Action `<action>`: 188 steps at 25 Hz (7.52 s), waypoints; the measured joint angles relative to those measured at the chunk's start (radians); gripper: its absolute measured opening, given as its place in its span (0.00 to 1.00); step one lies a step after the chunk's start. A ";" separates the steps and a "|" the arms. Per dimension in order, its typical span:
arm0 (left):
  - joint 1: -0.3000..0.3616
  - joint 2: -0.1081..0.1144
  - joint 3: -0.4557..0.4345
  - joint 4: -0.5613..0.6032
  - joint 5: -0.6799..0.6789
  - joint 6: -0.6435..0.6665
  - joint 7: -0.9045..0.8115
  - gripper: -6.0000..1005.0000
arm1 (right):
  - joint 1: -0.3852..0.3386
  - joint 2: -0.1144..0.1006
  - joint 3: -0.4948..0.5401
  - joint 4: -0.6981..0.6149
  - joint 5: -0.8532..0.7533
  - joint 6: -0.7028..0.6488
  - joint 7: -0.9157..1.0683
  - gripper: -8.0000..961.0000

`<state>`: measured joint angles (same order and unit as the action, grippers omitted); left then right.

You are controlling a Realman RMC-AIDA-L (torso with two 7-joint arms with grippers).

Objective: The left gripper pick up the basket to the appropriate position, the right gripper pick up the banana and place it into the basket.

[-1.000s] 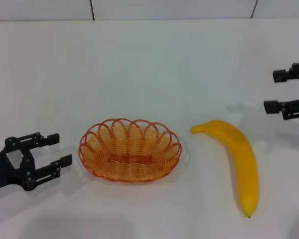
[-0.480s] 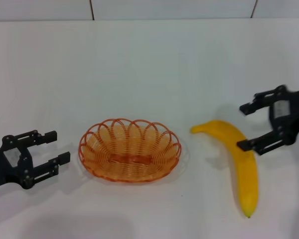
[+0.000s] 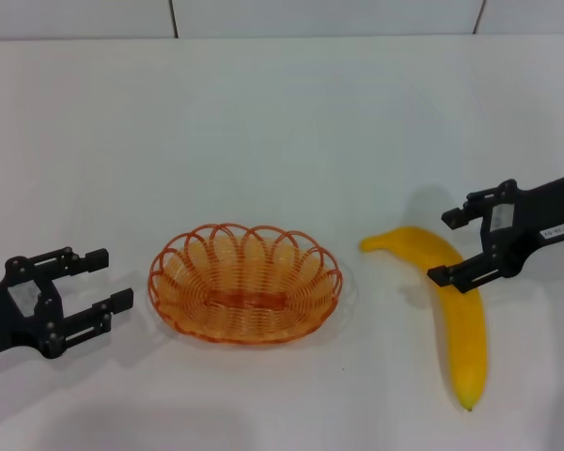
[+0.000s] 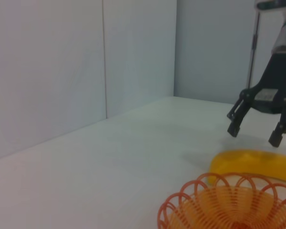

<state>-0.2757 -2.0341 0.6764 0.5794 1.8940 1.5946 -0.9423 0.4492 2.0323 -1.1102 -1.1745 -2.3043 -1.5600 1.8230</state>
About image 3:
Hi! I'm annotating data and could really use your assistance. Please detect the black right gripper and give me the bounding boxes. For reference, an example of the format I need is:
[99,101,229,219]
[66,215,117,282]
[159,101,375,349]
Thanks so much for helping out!
[427,169,564,295]

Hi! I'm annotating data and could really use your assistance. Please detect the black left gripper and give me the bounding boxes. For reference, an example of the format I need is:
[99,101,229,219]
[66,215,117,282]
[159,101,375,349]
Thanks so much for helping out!
[0,246,135,361]

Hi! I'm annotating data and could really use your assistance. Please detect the yellow banana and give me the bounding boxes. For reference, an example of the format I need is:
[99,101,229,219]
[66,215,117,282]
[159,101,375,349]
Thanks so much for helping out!
[359,225,489,412]

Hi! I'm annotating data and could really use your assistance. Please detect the orange plastic wire basket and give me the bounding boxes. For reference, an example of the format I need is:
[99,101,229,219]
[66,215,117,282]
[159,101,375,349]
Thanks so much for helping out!
[148,223,344,346]

